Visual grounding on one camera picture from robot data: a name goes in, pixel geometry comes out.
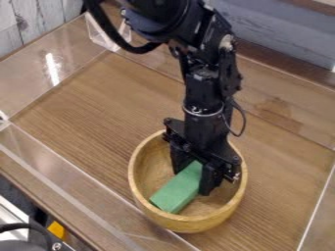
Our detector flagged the black cable bottom left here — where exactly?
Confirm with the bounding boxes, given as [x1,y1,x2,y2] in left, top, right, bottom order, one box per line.
[0,221,48,251]

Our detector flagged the brown wooden bowl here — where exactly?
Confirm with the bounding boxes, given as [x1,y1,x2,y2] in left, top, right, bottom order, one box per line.
[128,130,246,233]

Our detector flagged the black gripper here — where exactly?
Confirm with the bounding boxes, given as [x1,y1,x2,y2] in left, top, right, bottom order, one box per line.
[164,110,241,196]

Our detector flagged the green rectangular block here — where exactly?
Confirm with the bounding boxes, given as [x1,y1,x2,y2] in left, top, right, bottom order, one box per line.
[149,161,202,214]

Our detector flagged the clear acrylic corner bracket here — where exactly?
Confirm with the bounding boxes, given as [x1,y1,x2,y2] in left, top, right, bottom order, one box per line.
[85,13,132,53]

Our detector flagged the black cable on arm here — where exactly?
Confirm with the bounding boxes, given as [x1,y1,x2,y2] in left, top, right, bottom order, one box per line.
[220,97,248,138]

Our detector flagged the clear acrylic front wall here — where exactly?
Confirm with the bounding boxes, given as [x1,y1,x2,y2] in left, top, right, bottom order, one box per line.
[0,122,200,251]

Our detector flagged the yellow and black device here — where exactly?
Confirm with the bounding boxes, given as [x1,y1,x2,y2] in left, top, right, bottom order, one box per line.
[32,217,92,251]

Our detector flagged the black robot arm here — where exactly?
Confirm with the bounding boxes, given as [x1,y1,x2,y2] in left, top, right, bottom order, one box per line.
[118,0,241,195]

